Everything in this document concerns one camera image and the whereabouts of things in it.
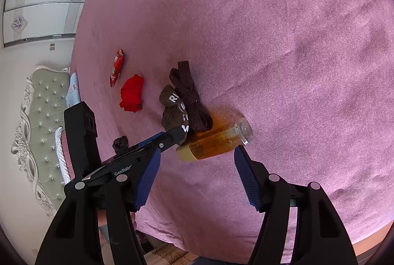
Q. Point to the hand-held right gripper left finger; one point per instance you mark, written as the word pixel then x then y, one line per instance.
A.
pixel 147 179

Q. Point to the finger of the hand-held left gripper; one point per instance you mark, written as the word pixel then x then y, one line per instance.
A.
pixel 147 141
pixel 170 137

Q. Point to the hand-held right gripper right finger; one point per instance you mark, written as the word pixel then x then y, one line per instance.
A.
pixel 249 182

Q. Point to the amber liquid bottle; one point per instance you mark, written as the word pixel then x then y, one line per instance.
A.
pixel 212 145

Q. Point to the black rolled sock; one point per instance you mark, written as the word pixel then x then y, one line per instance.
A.
pixel 121 143

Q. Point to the grey tufted headboard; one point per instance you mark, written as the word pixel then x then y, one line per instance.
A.
pixel 40 129

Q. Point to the light blue pillow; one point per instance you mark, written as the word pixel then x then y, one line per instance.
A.
pixel 74 89

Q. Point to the dark brown knotted sock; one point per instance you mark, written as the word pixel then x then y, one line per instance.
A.
pixel 187 92

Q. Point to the red cloth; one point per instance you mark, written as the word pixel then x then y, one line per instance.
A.
pixel 132 95

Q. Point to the long red snack wrapper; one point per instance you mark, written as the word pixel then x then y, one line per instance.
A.
pixel 117 69

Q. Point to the small wall switch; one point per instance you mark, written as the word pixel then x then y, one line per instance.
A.
pixel 52 46

